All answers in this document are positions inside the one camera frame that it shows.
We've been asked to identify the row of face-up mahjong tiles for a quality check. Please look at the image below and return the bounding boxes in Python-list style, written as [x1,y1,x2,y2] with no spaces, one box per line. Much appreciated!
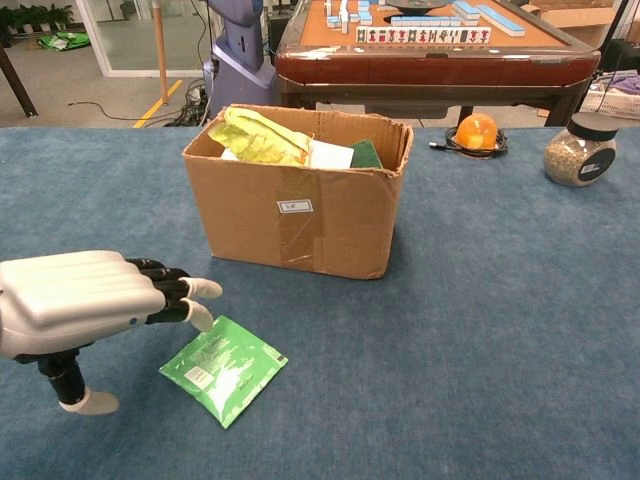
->
[355,26,492,45]

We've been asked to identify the wooden pole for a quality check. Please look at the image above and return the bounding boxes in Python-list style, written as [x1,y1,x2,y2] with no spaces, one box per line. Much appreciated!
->
[152,0,170,105]

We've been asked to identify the orange dome lamp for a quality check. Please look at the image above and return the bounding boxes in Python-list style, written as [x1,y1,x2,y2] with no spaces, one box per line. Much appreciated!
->
[458,113,500,151]

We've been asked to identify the white plastic basket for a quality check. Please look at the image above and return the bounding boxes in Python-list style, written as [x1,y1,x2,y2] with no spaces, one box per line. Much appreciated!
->
[579,82,640,121]

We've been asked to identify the blue backed mahjong tile wall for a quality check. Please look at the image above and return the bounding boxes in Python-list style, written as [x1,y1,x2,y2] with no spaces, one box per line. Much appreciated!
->
[477,4,526,37]
[390,14,464,28]
[323,0,375,35]
[452,0,482,21]

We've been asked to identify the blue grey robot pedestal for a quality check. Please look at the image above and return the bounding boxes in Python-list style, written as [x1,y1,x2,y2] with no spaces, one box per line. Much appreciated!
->
[202,0,277,120]

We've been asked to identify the yellow snack packet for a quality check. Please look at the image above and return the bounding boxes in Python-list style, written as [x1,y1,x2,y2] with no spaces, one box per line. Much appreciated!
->
[207,106,312,167]

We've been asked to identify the blue felt table mat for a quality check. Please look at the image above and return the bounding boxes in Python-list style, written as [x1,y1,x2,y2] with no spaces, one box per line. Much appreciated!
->
[0,125,640,480]

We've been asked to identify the tangle of black cables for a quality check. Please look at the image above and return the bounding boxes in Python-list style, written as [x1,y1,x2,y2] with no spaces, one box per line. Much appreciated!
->
[164,79,212,127]

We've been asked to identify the long black floor cable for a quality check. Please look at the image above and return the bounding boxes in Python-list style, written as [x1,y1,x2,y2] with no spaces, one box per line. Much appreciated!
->
[67,101,201,126]

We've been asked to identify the green snack packet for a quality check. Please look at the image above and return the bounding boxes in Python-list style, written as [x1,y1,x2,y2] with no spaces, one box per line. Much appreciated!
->
[37,30,92,52]

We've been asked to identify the white picture card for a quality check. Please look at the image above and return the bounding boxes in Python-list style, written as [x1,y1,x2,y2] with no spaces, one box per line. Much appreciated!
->
[219,139,355,171]

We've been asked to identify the dark green box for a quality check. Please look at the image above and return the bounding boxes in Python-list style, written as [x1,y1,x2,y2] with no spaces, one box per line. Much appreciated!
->
[348,138,385,170]

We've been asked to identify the brown mahjong table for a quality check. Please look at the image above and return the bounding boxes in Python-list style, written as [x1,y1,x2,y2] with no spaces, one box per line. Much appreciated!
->
[274,0,601,127]

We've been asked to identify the glass jar black lid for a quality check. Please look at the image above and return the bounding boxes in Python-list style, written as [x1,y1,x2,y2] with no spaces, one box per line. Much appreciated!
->
[543,112,620,188]

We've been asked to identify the black tripod stand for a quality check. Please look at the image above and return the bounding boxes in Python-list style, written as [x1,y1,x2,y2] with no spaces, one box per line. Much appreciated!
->
[597,0,632,71]

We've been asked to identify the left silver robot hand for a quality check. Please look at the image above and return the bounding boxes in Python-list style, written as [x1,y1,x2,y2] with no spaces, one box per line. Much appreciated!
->
[0,249,224,416]

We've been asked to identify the row of potted plants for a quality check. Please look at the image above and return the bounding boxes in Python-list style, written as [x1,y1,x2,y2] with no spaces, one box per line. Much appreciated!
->
[0,3,76,34]

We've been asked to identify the open cardboard box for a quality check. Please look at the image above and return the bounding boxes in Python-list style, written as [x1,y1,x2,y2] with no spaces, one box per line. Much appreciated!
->
[182,103,415,280]

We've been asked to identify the purple cloth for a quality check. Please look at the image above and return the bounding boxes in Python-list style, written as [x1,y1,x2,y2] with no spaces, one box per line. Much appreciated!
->
[607,73,640,96]

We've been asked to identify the dark slanted table leg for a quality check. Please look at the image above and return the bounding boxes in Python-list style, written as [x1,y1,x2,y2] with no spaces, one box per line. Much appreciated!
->
[0,44,39,119]

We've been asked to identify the green sachet packet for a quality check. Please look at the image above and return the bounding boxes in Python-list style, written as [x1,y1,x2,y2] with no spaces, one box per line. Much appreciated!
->
[158,314,290,430]

